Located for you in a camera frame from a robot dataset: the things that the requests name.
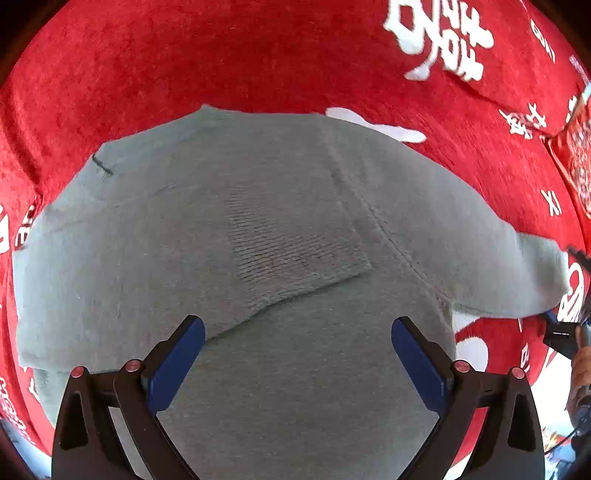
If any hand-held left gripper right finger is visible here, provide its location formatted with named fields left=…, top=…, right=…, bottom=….
left=391, top=316, right=546, bottom=480

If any person's right hand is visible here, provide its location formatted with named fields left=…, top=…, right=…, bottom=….
left=567, top=345, right=591, bottom=418

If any grey knit sweater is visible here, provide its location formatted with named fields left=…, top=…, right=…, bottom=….
left=13, top=105, right=571, bottom=480

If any black cable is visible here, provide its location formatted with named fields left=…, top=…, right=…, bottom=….
left=544, top=422, right=591, bottom=459

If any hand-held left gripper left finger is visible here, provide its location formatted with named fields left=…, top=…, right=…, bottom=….
left=52, top=315, right=206, bottom=480

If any red printed blanket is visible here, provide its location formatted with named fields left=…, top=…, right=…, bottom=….
left=0, top=0, right=591, bottom=464

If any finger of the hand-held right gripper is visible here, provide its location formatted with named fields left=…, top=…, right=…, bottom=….
left=542, top=309, right=583, bottom=360
left=566, top=246, right=591, bottom=274

